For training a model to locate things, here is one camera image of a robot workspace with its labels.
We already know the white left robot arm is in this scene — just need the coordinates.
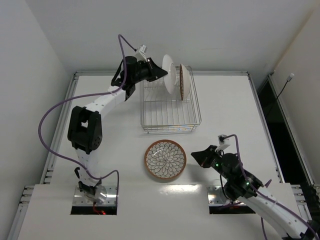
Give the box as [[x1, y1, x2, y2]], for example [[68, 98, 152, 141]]
[[67, 56, 170, 203]]

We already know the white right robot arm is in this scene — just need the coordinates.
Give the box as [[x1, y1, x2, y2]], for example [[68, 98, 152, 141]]
[[191, 145, 320, 240]]

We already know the aluminium table edge rail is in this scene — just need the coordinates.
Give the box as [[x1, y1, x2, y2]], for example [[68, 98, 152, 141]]
[[246, 71, 283, 173]]

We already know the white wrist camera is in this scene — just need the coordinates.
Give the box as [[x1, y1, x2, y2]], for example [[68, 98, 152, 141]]
[[215, 134, 230, 152], [135, 44, 148, 62]]

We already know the brown-rimmed plate in rack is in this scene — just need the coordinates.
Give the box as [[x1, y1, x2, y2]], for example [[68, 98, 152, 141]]
[[179, 64, 191, 101]]

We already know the flower pattern brown-rimmed plate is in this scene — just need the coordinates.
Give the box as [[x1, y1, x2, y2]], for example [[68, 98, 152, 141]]
[[143, 139, 187, 181]]

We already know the chrome wire dish rack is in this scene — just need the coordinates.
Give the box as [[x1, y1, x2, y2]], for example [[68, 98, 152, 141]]
[[140, 66, 202, 134]]

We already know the black wall cable with plug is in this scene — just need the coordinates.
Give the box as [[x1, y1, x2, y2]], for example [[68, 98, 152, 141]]
[[264, 72, 295, 118]]

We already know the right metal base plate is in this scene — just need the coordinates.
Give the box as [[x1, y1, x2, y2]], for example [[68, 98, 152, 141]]
[[206, 185, 247, 207]]

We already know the metal base plate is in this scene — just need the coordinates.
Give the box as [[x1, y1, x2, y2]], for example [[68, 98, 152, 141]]
[[72, 185, 118, 207], [206, 185, 247, 207]]

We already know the white plate orange sunburst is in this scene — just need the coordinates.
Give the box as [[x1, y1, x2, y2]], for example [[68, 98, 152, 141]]
[[162, 54, 177, 95]]

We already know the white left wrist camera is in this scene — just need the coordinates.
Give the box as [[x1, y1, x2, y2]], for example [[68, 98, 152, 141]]
[[135, 44, 148, 62]]

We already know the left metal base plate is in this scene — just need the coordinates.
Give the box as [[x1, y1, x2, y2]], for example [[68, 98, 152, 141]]
[[72, 185, 118, 207]]

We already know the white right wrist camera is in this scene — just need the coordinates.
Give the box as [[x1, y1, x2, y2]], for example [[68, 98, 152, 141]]
[[215, 134, 230, 152]]

